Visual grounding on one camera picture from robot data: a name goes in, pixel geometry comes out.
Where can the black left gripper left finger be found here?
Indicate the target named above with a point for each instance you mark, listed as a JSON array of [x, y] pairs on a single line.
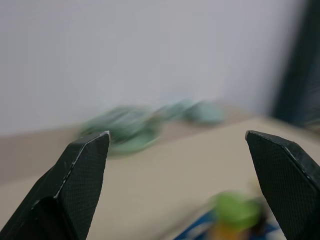
[[72, 185]]

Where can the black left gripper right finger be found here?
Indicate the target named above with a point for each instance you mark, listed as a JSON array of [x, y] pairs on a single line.
[[287, 180]]

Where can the lime green toy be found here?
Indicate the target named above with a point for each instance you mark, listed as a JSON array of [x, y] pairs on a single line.
[[237, 212]]

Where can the green plate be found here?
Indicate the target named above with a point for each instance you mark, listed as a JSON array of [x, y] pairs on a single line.
[[125, 130]]

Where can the blue patterned mat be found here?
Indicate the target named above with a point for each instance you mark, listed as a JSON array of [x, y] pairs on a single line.
[[200, 228]]

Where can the pale green bowl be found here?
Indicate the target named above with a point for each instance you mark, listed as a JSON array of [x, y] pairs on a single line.
[[203, 112]]

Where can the dark vertical post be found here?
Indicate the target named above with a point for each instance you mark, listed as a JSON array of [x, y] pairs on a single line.
[[300, 70]]

